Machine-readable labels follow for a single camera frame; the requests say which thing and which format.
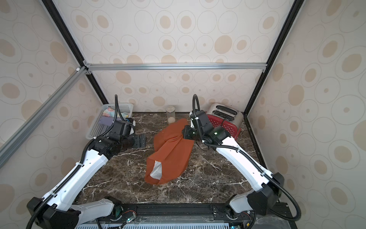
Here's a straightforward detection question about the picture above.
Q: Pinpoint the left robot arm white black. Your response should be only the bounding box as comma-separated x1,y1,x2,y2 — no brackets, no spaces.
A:
26,118,145,229

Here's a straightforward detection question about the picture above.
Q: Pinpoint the lavender purple skirt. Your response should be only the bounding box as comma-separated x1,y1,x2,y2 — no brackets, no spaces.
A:
98,115,114,127

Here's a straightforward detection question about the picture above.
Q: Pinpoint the red polka dot toaster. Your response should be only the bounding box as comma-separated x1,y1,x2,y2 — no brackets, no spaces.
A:
207,103,244,140

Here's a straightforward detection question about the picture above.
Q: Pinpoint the white plastic perforated basket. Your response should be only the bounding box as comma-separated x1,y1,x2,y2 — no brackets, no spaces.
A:
86,103,133,140

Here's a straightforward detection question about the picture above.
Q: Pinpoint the black left corner post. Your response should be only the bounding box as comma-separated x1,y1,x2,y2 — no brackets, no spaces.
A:
41,0,109,105

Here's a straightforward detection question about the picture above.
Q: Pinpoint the glass jar with white powder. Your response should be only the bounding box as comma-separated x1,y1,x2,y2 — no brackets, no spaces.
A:
166,106,176,124

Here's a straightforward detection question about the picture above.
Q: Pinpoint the diagonal aluminium frame bar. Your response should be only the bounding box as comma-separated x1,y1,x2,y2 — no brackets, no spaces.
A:
1,66,86,167

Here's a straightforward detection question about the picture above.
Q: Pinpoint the black corner post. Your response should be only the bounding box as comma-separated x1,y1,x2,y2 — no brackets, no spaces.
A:
244,0,305,117
41,0,109,105

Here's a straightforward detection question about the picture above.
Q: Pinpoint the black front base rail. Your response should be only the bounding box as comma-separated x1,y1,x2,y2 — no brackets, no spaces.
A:
51,202,298,229

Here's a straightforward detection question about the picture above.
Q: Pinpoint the rust orange skirt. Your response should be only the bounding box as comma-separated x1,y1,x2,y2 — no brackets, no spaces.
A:
145,118,194,185

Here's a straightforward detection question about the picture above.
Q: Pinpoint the black right corner post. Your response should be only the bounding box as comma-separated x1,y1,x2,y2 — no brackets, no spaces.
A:
244,0,305,117

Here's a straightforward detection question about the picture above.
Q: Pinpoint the floral pastel skirt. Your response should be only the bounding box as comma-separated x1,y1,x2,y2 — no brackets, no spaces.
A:
102,107,120,118

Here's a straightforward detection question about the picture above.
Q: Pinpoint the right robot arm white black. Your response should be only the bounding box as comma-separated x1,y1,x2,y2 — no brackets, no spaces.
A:
183,109,302,221

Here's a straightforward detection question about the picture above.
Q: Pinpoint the horizontal aluminium frame bar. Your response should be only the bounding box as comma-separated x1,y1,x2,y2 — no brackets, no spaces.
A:
87,63,267,71

